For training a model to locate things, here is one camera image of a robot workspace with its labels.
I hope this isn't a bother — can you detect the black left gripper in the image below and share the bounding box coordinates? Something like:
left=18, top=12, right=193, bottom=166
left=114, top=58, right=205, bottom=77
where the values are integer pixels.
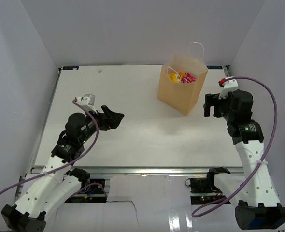
left=80, top=105, right=124, bottom=144

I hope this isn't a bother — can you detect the pink red snack packet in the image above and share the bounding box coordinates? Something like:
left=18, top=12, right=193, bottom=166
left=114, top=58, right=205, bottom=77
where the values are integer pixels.
left=181, top=72, right=196, bottom=84

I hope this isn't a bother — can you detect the orange yellow snack bag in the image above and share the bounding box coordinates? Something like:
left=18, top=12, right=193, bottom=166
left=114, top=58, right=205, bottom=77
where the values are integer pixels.
left=177, top=72, right=185, bottom=79

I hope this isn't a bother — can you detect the yellow snack bar wrapper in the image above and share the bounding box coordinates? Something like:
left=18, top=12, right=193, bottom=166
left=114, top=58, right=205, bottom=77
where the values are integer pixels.
left=169, top=72, right=182, bottom=83

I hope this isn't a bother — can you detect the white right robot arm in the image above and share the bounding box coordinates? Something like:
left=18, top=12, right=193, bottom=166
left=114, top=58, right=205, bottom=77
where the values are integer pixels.
left=203, top=90, right=285, bottom=230

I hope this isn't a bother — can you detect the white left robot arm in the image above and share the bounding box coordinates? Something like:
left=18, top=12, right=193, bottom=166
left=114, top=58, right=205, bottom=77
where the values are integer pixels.
left=1, top=105, right=124, bottom=232

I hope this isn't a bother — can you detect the brown paper bag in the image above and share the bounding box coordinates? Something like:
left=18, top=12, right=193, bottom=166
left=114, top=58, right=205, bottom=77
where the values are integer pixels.
left=157, top=42, right=208, bottom=115

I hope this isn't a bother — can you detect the right blue corner label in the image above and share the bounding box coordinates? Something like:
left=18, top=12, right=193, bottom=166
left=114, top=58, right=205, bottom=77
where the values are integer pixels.
left=207, top=65, right=223, bottom=70

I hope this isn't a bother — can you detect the blue corner label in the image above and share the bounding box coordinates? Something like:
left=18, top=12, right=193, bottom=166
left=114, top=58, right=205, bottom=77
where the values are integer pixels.
left=207, top=65, right=223, bottom=70
left=62, top=66, right=79, bottom=70

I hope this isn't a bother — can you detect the left blue corner label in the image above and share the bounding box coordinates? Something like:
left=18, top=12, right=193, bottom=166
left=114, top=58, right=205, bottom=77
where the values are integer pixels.
left=62, top=66, right=79, bottom=70

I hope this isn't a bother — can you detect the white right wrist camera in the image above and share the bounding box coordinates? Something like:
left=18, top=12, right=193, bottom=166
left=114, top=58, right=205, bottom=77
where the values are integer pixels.
left=218, top=77, right=239, bottom=100

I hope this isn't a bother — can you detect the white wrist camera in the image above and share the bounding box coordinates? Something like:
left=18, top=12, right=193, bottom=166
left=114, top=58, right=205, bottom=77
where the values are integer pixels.
left=75, top=94, right=95, bottom=111
left=218, top=77, right=239, bottom=100

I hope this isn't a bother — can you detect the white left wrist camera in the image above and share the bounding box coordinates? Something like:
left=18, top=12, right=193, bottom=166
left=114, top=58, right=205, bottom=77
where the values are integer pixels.
left=75, top=94, right=95, bottom=111

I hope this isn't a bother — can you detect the aluminium table frame rail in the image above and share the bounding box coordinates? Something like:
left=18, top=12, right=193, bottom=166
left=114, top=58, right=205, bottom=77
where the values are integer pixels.
left=31, top=166, right=244, bottom=175

